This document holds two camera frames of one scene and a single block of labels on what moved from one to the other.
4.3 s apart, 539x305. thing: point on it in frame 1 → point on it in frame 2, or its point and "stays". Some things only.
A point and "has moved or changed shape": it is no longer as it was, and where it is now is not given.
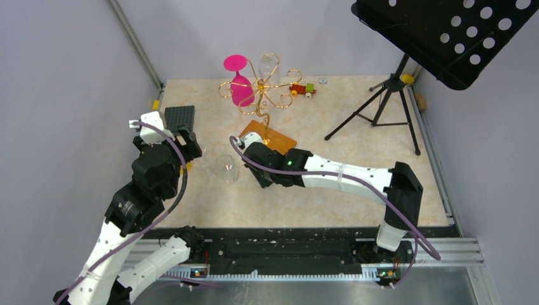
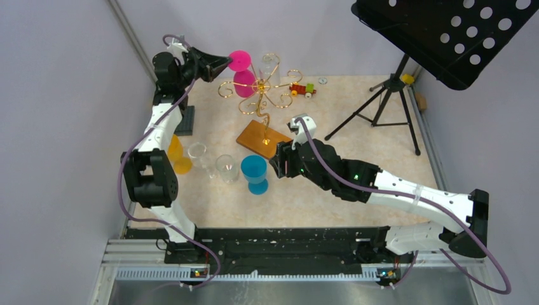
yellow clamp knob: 408,79 stays
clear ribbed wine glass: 226,168 stays
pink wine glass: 241,89 has moved or changed shape
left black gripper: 190,150 → 205,61
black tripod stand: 388,107 stays
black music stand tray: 458,40 stays
